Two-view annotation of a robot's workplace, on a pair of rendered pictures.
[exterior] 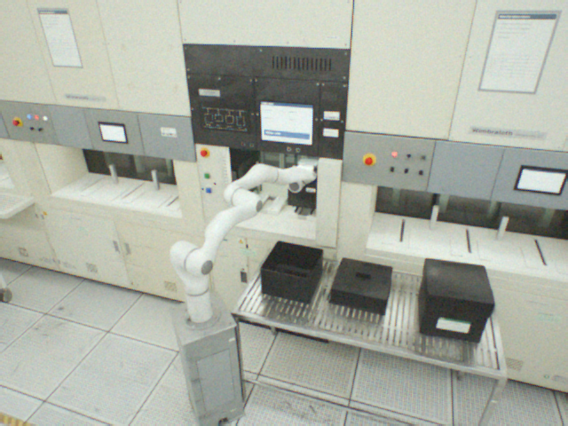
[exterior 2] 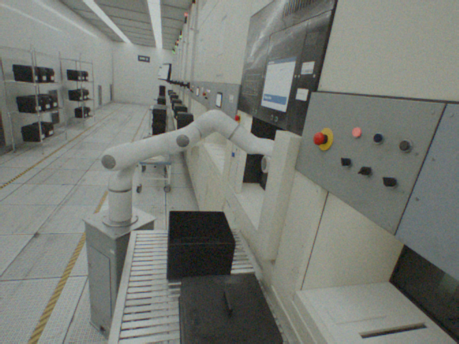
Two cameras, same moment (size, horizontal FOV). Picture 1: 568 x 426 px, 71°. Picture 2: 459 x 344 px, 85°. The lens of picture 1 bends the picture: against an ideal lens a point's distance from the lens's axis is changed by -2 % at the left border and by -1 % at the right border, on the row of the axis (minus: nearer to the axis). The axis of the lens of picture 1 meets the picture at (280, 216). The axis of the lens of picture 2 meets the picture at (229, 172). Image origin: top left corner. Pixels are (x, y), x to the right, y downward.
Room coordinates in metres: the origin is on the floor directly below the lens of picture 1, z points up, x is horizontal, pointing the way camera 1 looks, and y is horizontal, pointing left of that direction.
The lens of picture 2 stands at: (1.25, -0.93, 1.54)
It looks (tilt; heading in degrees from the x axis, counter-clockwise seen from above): 19 degrees down; 55
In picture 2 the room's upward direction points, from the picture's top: 8 degrees clockwise
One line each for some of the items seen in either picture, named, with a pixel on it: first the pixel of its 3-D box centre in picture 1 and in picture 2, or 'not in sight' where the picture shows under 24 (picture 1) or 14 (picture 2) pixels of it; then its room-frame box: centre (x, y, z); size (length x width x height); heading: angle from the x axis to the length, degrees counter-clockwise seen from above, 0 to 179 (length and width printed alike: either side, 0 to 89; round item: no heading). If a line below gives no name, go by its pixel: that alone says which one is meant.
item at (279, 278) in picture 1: (292, 271); (198, 241); (1.74, -0.06, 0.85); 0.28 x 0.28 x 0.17; 69
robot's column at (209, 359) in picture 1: (209, 365); (121, 272); (1.50, 0.41, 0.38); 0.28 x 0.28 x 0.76; 26
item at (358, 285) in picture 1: (362, 281); (225, 313); (1.66, -0.43, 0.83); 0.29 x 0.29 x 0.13; 70
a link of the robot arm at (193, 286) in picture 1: (189, 265); (123, 165); (1.52, 0.44, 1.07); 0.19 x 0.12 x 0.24; 50
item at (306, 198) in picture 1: (308, 184); not in sight; (2.34, -0.18, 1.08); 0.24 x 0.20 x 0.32; 71
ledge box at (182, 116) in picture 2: not in sight; (184, 121); (2.91, 2.83, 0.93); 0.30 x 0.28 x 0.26; 68
